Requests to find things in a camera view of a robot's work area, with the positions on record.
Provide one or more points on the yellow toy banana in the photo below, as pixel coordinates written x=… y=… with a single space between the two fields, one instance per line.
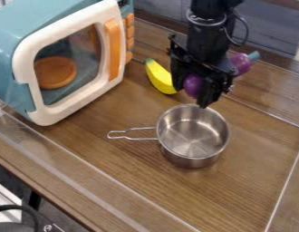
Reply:
x=160 y=77

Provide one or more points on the blue toy microwave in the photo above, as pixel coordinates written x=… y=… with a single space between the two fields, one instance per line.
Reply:
x=92 y=31

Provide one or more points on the purple toy eggplant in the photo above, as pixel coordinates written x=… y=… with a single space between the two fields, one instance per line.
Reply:
x=243 y=62

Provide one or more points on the silver pot with handle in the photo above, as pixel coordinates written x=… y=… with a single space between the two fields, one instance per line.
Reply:
x=192 y=134

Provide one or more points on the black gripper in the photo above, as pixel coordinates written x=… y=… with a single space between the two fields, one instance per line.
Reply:
x=216 y=71

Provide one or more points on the orange microwave turntable plate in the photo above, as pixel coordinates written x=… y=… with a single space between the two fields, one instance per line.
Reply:
x=55 y=71

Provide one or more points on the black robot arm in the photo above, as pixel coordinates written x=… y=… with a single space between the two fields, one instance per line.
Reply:
x=211 y=24

